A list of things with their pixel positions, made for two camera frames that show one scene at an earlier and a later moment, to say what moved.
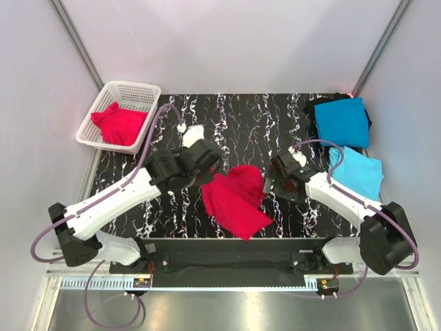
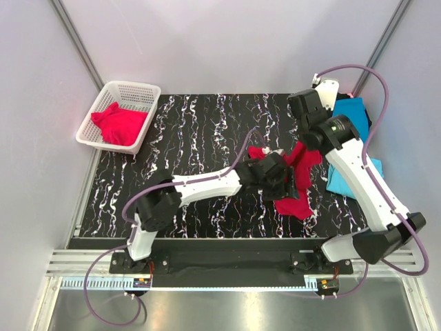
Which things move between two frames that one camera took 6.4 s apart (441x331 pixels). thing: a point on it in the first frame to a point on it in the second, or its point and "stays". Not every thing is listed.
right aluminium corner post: (403, 6) stays
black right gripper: (291, 196) to (329, 112)
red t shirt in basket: (119, 126) stays
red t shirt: (233, 198) to (302, 161)
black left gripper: (207, 178) to (280, 193)
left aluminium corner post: (77, 42) stays
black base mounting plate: (231, 263) stays
